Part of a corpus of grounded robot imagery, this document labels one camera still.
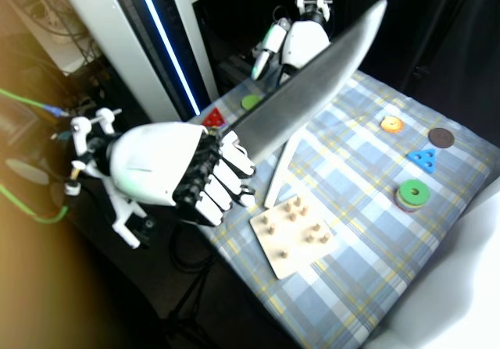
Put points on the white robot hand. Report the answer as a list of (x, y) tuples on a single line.
[(304, 44), (152, 161)]

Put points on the large steel kitchen knife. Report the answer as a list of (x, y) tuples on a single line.
[(308, 87)]

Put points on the leek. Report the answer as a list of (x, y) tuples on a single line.
[(283, 169)]

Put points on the wooden peg board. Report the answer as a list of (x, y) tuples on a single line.
[(293, 239)]

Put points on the red triangle block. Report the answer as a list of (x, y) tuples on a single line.
[(214, 119)]

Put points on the green sandwich cookie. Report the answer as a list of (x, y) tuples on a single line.
[(251, 102)]

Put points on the swirl butter cookie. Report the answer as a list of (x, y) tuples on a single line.
[(391, 124)]

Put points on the white column with blue light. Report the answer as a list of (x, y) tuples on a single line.
[(117, 36)]

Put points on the dark brown round cookie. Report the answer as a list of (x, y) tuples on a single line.
[(441, 137)]

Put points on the blue triangle block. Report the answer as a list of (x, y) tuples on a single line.
[(423, 161)]

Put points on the blue plaid tablecloth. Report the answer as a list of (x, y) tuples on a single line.
[(371, 247)]

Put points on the large white rounded shell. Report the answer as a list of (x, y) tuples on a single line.
[(449, 286)]

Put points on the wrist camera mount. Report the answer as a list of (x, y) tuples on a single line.
[(129, 218)]

